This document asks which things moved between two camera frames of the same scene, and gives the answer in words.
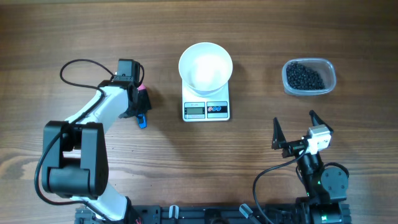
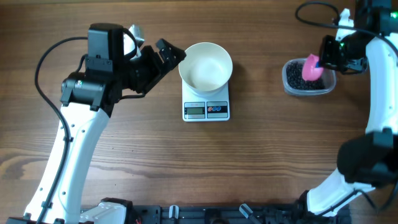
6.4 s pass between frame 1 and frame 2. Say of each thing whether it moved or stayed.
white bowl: stayed
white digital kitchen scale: stayed
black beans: stayed
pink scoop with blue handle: moved
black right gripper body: moved
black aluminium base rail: stayed
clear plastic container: stayed
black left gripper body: moved
